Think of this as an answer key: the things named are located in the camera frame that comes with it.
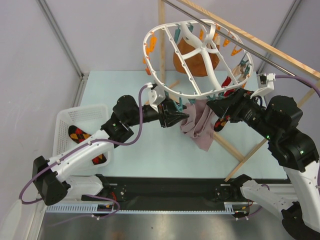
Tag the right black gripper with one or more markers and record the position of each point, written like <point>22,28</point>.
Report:
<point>233,105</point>

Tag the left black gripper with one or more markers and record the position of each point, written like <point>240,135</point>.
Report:
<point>168,113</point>

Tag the red beige fox sock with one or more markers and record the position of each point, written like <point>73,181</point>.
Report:
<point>226,83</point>

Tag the white round clip hanger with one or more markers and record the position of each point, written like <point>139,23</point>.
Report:
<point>207,42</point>

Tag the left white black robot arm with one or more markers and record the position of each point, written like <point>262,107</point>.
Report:
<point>56,179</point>

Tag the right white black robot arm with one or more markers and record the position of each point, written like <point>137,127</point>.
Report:
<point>294,150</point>

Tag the teal clothespin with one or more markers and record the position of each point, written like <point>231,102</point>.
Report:
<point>178,103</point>

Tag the mauve hanging sock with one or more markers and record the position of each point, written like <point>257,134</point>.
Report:
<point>198,126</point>

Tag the orange brown hanging sock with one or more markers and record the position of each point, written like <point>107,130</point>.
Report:
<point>196,63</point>

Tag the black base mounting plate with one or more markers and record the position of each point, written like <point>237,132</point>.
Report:
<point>169,194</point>

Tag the white plastic laundry basket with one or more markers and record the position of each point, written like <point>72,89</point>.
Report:
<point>73,126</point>

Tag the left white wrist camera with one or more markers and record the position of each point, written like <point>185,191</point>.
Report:
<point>156,95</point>

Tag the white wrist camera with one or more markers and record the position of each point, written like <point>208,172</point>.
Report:
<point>156,95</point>
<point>265,84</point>

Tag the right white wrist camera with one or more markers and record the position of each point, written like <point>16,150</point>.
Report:
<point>265,84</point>

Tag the wooden drying rack frame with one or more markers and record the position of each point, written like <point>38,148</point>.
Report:
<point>237,148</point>

